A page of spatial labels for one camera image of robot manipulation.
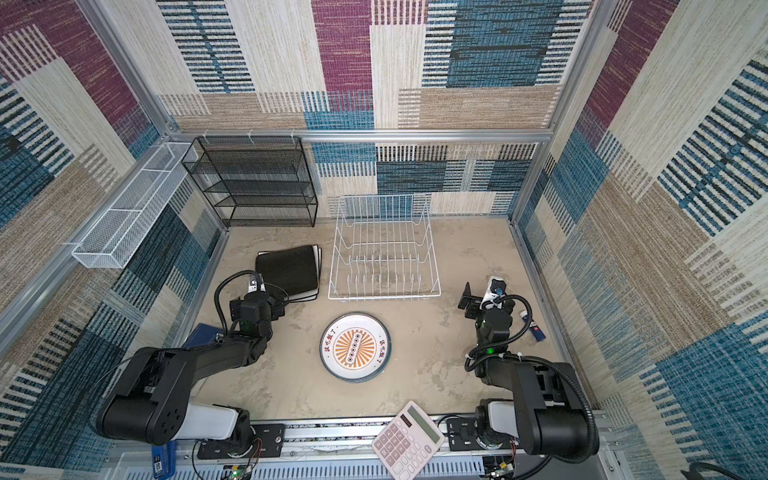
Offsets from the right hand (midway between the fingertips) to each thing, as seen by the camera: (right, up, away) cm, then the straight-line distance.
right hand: (484, 288), depth 88 cm
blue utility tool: (-78, -36, -19) cm, 89 cm away
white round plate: (-37, -16, -2) cm, 41 cm away
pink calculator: (-23, -34, -17) cm, 44 cm away
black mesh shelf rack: (-76, +36, +23) cm, 87 cm away
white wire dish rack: (-29, +12, +20) cm, 37 cm away
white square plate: (-52, -3, +9) cm, 53 cm away
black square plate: (-60, +5, +17) cm, 62 cm away
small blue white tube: (+16, -12, +2) cm, 20 cm away
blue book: (-84, -15, +4) cm, 85 cm away
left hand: (-67, -1, +3) cm, 67 cm away
